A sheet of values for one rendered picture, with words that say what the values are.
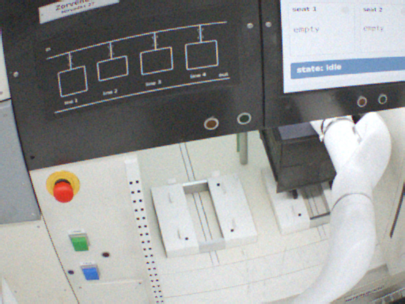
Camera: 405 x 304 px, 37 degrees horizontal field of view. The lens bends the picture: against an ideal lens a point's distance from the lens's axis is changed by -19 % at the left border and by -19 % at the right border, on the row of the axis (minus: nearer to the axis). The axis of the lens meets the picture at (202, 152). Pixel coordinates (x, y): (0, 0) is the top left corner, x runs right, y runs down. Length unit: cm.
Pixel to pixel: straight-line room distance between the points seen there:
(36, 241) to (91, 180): 20
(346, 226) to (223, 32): 34
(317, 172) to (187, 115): 62
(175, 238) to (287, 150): 33
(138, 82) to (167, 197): 73
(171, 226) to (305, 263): 34
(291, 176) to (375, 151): 43
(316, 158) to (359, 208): 55
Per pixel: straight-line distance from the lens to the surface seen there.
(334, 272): 102
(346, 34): 106
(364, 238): 102
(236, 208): 169
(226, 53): 102
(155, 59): 100
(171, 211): 169
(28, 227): 123
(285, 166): 158
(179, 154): 187
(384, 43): 111
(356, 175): 119
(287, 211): 168
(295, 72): 108
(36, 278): 136
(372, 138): 126
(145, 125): 108
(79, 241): 124
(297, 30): 103
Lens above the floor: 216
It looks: 44 degrees down
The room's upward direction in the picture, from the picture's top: 4 degrees counter-clockwise
